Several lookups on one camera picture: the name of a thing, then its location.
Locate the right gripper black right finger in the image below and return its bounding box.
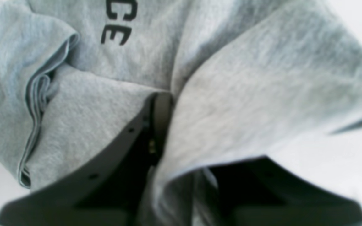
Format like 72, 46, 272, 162
210, 157, 362, 226

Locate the grey T-shirt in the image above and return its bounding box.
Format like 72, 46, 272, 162
0, 0, 362, 226

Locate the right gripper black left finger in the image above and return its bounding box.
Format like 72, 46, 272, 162
0, 93, 173, 226

